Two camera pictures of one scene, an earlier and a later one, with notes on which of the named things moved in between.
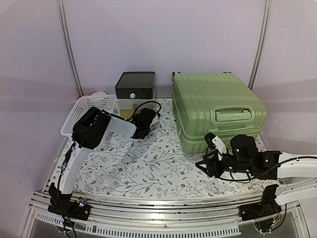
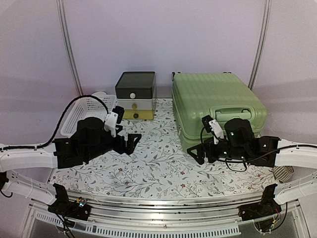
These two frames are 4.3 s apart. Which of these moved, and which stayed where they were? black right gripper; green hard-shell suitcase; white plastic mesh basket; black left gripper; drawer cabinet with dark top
Moved: black right gripper; black left gripper
Stayed: green hard-shell suitcase; white plastic mesh basket; drawer cabinet with dark top
